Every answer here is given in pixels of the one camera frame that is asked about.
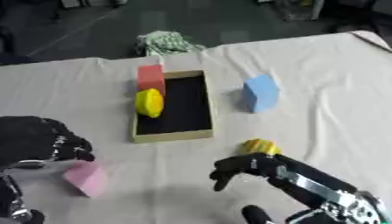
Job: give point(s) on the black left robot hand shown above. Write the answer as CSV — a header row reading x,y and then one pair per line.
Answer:
x,y
28,137

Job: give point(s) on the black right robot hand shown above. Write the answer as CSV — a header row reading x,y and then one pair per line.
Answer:
x,y
286,172

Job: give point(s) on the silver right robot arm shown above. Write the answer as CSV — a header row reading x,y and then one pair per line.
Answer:
x,y
352,208

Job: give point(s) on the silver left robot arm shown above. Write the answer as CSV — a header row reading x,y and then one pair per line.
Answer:
x,y
13,198

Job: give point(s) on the tan box with black inside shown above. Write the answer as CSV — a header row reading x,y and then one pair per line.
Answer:
x,y
173,106

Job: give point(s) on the yellow ridged toy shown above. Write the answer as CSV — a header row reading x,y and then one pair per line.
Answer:
x,y
259,146

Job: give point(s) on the pink block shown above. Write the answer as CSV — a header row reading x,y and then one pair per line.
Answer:
x,y
86,178

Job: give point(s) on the blue hexagonal block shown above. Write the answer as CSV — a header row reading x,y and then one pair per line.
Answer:
x,y
260,93

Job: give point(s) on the yellow hexagonal block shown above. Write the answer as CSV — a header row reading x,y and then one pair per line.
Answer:
x,y
149,102

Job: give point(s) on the red block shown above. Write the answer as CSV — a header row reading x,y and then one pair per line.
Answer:
x,y
151,78

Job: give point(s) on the green and white checked cloth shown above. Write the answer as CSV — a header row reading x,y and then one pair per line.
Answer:
x,y
166,43

